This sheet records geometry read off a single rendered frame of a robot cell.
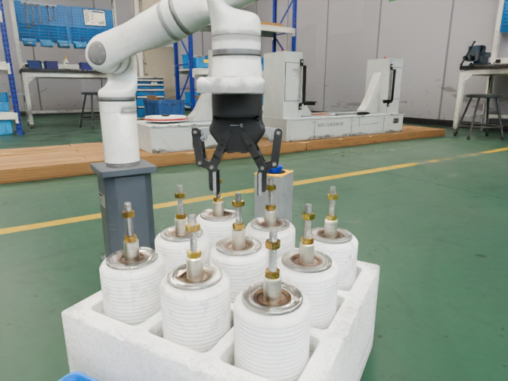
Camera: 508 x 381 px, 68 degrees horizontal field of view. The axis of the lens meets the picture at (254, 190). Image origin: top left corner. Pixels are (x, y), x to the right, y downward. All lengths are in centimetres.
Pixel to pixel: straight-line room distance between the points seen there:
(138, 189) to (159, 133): 162
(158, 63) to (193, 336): 662
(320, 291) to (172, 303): 20
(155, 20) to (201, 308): 66
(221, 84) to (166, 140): 219
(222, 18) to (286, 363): 44
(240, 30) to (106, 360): 49
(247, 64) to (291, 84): 271
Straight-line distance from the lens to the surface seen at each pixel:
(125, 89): 105
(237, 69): 54
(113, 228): 109
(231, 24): 55
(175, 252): 66
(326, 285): 56
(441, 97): 609
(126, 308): 60
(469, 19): 602
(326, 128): 346
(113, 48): 102
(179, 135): 271
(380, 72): 419
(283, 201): 87
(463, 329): 98
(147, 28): 96
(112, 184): 105
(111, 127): 105
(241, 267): 59
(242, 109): 54
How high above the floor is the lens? 50
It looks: 15 degrees down
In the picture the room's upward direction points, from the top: straight up
